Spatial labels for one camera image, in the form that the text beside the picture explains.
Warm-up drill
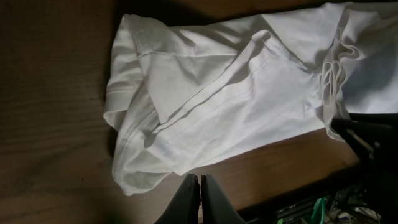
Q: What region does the white t-shirt with logo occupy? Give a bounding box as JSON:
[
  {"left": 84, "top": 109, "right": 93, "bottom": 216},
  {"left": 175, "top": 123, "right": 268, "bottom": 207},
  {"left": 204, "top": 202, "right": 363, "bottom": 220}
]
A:
[{"left": 103, "top": 2, "right": 397, "bottom": 195}]

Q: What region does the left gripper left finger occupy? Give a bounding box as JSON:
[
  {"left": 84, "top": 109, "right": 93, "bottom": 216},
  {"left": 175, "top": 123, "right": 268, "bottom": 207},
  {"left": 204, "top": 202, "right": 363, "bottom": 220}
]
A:
[{"left": 155, "top": 174, "right": 200, "bottom": 224}]

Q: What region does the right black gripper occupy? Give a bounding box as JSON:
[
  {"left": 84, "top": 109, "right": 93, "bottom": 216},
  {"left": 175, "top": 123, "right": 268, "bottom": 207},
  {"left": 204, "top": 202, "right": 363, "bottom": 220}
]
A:
[{"left": 331, "top": 113, "right": 397, "bottom": 218}]

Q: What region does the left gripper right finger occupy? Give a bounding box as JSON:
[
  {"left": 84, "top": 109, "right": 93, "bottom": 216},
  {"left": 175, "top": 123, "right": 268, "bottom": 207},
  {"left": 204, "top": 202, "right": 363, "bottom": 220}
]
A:
[{"left": 201, "top": 175, "right": 246, "bottom": 224}]

